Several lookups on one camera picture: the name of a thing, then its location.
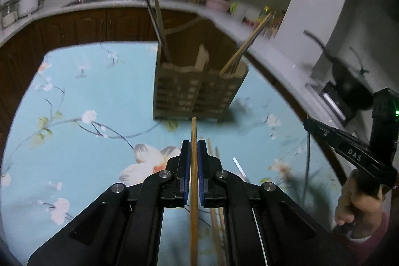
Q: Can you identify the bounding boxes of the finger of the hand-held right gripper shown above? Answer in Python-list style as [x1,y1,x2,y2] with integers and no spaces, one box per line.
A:
[304,118,348,152]

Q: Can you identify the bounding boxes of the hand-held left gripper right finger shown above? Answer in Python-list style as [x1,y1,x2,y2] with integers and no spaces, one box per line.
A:
[197,140,356,266]

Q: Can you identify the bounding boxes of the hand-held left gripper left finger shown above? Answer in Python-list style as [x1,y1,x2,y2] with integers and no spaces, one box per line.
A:
[28,140,192,266]

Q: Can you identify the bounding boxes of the metal chopstick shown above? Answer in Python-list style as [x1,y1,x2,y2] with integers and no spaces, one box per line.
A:
[142,0,166,63]
[302,132,311,202]
[233,157,250,183]

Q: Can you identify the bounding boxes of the wooden utensil holder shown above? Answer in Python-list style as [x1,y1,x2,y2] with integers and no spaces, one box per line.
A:
[152,43,249,123]

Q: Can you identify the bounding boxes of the person's right forearm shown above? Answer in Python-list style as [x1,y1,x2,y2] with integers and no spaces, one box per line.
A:
[333,213,390,266]

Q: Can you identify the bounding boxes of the person's right hand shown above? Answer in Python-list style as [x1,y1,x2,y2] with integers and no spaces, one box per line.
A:
[335,170,384,239]

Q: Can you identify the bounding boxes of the gas stove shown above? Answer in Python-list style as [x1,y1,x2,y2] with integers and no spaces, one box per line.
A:
[307,82,353,126]

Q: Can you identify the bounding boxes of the black wok with lid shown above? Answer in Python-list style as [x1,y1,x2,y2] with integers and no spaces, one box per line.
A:
[304,30,375,118]

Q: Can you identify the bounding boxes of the grey kitchen countertop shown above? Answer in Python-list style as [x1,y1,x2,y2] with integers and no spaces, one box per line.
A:
[0,0,346,123]

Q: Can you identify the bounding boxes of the spice jar set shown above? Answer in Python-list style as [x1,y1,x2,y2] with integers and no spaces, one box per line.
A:
[243,17,281,36]

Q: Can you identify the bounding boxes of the floral blue tablecloth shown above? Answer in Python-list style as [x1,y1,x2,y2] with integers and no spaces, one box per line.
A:
[0,42,346,266]

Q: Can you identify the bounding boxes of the pink basin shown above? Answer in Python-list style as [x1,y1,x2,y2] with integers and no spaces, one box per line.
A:
[206,0,231,13]

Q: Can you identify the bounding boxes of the steel sink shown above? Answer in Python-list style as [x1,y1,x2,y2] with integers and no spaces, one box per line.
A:
[61,0,147,8]

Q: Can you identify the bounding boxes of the white cooking pot with lid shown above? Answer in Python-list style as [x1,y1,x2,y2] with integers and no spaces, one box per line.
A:
[17,0,41,20]

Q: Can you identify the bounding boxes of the glass jar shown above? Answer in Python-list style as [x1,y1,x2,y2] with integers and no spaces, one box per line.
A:
[1,9,18,30]

